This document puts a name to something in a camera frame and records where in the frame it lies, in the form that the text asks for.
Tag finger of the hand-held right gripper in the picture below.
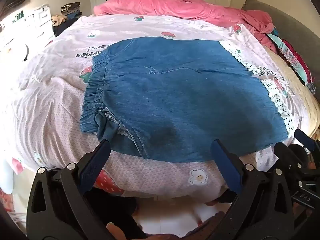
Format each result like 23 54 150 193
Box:
273 142 304 174
294 129 318 153

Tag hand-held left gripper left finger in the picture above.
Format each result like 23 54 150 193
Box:
26 139 118 240

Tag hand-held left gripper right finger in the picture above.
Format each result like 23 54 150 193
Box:
211 139 297 240

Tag blue denim pants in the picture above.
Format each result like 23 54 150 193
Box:
79 36 289 163

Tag person's left hand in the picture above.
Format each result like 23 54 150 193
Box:
106 222 128 240

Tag beige bed sheet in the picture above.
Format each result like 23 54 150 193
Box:
262 47 320 135

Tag strawberry print quilt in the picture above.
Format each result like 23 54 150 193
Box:
0 14 310 200

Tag grey padded headboard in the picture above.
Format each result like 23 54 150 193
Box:
241 0 320 85

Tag white scalloped headboard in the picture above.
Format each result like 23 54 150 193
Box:
0 40 30 65

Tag white dresser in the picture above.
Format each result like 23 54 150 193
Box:
0 4 55 55

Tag pile of dark clothes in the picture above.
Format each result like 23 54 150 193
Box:
51 2 82 37

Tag pink blanket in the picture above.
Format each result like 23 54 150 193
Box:
93 0 275 53

